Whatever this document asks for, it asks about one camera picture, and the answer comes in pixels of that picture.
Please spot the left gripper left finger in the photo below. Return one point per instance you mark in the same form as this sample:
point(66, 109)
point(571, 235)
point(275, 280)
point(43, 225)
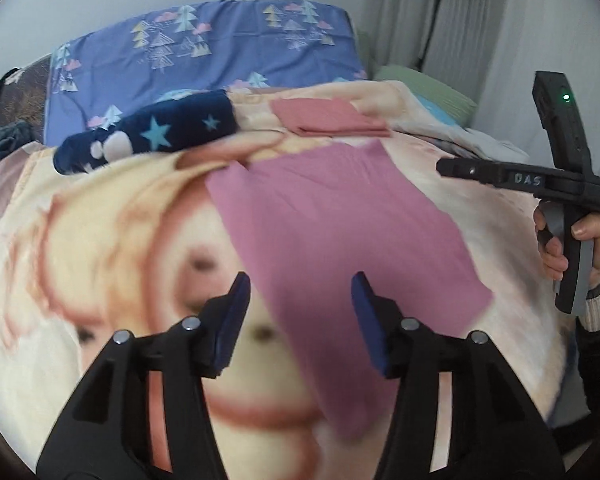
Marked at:
point(139, 411)

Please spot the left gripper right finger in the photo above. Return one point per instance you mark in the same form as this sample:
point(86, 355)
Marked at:
point(496, 430)

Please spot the pink long-sleeve shirt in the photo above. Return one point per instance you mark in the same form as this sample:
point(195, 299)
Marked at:
point(305, 224)

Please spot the folded grey clothes stack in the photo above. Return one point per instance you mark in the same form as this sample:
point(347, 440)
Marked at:
point(488, 148)

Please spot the person's right hand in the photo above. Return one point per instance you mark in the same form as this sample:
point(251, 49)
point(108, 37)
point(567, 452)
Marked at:
point(554, 262)

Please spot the green pillow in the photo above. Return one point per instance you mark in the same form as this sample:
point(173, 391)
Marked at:
point(454, 103)

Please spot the cream bear fleece blanket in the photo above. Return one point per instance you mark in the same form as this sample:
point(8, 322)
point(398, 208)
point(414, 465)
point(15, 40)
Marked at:
point(138, 244)

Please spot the folded coral red garment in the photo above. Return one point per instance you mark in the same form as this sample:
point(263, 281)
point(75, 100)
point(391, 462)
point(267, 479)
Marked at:
point(326, 117)

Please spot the dark teal fleece blanket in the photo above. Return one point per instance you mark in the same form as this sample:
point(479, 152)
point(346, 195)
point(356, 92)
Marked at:
point(14, 136)

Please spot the dark patterned pillow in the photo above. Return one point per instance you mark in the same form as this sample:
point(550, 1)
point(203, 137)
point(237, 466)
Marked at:
point(23, 97)

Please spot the navy star fleece garment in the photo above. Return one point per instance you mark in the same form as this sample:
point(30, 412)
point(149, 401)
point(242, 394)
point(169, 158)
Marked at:
point(165, 127)

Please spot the blue tree-print pillow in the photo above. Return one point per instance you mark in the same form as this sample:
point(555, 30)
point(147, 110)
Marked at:
point(102, 76)

